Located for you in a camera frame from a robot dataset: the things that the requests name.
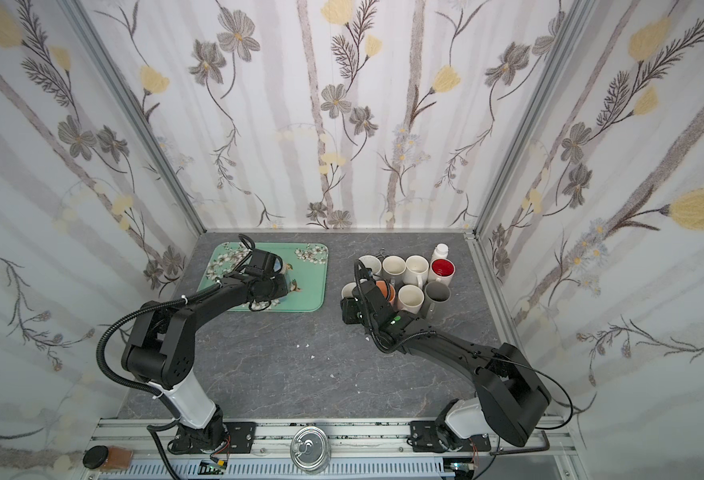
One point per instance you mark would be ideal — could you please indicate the cream mug with orange handle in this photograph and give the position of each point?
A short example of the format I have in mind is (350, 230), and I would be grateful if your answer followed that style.
(388, 290)

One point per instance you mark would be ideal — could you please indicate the white plastic bottle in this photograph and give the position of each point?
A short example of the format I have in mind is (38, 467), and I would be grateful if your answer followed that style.
(440, 252)

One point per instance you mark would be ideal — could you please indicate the light blue mug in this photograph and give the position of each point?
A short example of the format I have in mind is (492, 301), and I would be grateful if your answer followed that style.
(347, 291)

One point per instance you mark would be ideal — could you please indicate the green plastic tray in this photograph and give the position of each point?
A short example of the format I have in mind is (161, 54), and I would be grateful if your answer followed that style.
(305, 268)

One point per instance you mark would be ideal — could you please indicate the beige mug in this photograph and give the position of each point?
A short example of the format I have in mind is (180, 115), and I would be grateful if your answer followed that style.
(373, 264)

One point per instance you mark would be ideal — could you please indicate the pink mug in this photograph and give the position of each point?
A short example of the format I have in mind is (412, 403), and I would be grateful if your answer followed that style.
(410, 298)

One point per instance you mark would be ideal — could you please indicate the round metal lid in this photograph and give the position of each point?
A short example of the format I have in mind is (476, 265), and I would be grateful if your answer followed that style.
(310, 450)

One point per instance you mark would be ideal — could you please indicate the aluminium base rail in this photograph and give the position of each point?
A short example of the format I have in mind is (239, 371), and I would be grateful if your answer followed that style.
(373, 448)

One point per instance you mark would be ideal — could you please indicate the tall dark grey mug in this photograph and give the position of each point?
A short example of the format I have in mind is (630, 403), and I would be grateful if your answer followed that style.
(436, 295)

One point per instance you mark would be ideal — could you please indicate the white mug with red inside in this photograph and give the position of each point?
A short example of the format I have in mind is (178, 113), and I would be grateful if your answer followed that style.
(441, 271)

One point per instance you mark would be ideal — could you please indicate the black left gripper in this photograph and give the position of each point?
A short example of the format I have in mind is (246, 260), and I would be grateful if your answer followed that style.
(284, 287)

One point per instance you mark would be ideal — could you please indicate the white cream mug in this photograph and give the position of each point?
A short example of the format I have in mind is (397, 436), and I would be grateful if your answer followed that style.
(417, 270)

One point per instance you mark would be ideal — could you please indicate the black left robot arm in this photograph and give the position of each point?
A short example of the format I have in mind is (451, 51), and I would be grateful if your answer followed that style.
(160, 352)

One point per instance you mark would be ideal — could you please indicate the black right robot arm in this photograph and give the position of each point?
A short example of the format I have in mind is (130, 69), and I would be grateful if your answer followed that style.
(510, 397)

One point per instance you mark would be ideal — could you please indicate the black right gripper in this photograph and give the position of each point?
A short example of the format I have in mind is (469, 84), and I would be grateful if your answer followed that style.
(361, 294)

